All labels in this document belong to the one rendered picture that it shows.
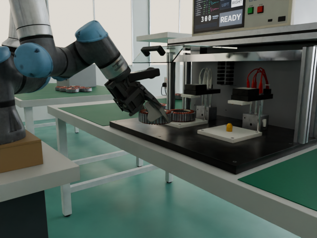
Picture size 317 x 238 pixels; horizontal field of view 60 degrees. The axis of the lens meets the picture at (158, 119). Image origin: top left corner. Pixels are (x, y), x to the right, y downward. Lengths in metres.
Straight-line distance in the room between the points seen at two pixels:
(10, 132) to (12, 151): 0.05
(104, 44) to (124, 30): 5.40
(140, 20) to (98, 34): 5.67
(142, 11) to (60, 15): 1.82
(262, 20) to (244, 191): 0.61
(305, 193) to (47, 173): 0.56
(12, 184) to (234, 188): 0.49
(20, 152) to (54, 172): 0.10
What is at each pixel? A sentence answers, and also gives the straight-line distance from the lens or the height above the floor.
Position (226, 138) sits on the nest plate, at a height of 0.78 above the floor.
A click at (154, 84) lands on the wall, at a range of 6.56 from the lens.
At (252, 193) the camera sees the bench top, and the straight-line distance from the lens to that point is 0.61.
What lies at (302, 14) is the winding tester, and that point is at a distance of 1.05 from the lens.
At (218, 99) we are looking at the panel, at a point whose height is 0.84.
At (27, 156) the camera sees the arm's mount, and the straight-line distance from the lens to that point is 0.76.
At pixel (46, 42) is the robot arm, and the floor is 1.05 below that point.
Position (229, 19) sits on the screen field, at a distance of 1.12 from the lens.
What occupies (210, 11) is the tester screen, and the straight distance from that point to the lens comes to 1.19.
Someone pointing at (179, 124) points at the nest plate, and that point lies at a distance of 1.02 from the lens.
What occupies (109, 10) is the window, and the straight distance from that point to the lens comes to 6.04.
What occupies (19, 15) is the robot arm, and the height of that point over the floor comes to 1.10.
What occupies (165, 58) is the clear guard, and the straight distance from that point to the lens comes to 0.94.
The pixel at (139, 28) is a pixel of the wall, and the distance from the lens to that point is 6.36.
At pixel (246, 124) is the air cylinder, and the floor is 0.79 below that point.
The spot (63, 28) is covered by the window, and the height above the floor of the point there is 1.67.
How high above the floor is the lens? 1.00
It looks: 11 degrees down
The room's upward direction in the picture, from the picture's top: straight up
